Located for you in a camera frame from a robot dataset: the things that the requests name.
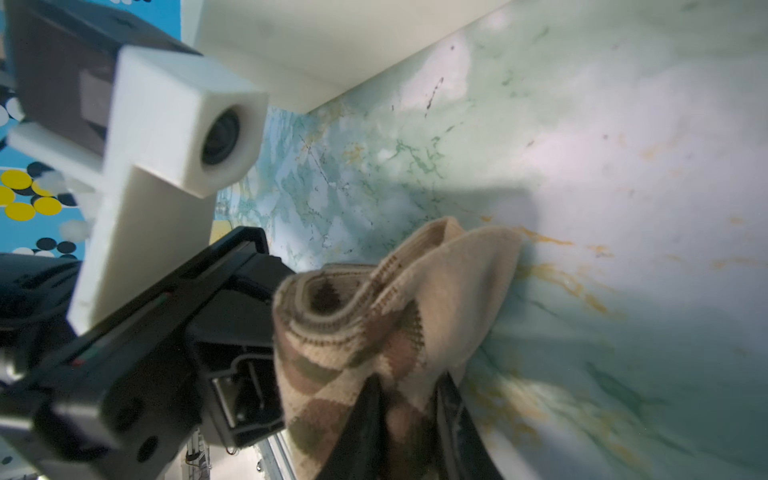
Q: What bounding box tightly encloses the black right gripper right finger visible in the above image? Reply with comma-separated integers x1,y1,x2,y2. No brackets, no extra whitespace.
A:
435,373,503,480

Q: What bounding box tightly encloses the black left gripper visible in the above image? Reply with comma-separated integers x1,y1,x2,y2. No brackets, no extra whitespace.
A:
1,227,292,479

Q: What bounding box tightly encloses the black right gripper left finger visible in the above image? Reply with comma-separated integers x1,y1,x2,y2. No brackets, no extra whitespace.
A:
316,375,385,480

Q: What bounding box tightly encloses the beige argyle sock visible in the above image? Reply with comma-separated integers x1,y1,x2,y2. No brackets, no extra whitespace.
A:
272,217,522,479

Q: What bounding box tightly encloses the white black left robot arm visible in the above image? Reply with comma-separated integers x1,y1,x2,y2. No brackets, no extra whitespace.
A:
1,1,289,479

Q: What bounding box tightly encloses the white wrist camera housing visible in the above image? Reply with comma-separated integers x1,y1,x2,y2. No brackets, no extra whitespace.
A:
8,46,268,335

